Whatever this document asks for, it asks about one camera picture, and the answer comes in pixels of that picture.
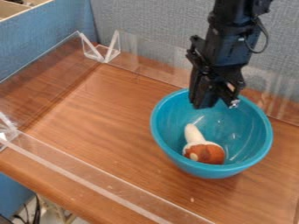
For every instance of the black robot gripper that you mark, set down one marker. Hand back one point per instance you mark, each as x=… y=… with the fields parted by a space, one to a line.
x=219 y=55

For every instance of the brown and white toy mushroom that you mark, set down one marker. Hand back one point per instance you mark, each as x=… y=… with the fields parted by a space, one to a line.
x=200 y=150

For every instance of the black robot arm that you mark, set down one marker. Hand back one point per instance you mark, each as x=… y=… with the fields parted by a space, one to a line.
x=232 y=16

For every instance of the blue plastic bowl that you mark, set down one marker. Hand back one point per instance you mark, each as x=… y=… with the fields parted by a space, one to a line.
x=239 y=129

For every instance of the clear acrylic back barrier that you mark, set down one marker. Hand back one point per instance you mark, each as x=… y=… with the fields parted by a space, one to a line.
x=163 y=61

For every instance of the clear acrylic barrier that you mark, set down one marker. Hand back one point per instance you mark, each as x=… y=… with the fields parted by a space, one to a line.
x=132 y=197
x=163 y=61

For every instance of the clear acrylic front barrier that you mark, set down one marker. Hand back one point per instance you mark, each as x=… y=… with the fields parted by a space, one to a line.
x=132 y=197

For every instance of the blue partition panel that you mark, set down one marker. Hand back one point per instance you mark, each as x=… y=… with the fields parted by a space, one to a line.
x=29 y=34

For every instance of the clear acrylic corner bracket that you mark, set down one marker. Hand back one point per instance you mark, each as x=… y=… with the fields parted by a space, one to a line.
x=100 y=53

